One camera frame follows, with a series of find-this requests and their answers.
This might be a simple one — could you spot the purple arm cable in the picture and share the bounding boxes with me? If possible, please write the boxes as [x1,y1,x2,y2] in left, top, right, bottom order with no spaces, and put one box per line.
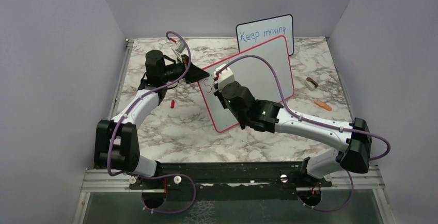
[215,55,392,213]
[106,30,197,215]

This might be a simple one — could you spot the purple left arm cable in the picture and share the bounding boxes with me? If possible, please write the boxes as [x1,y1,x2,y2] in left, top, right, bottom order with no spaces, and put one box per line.
[106,30,197,215]

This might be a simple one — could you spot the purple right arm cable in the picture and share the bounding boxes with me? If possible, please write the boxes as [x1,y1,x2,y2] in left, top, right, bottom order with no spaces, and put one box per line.
[215,55,392,213]

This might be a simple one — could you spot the red framed whiteboard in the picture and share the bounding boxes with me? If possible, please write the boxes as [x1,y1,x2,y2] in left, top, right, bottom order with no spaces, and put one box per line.
[198,35,295,133]

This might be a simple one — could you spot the black framed written whiteboard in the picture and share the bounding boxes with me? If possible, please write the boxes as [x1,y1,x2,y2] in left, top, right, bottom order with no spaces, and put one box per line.
[235,14,294,56]

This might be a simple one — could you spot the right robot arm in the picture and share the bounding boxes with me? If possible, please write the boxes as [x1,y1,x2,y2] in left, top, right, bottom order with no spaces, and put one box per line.
[214,82,372,186]

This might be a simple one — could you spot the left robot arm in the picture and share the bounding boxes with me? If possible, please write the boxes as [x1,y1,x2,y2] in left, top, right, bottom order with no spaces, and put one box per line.
[94,50,210,188]

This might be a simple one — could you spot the orange rubber piece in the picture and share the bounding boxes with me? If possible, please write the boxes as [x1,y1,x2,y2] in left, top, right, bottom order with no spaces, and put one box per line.
[314,99,332,111]

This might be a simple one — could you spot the small whiteboard eraser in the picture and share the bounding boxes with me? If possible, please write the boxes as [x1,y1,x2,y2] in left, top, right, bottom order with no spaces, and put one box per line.
[305,77,319,91]

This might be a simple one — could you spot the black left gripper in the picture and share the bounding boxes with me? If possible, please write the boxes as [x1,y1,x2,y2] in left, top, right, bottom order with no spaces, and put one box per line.
[161,54,210,85]

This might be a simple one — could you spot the black aluminium base frame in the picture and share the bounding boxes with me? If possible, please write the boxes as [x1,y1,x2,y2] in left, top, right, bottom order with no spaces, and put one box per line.
[73,162,395,223]

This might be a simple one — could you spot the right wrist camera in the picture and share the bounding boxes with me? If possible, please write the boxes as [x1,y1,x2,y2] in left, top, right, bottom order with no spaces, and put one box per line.
[213,67,235,91]

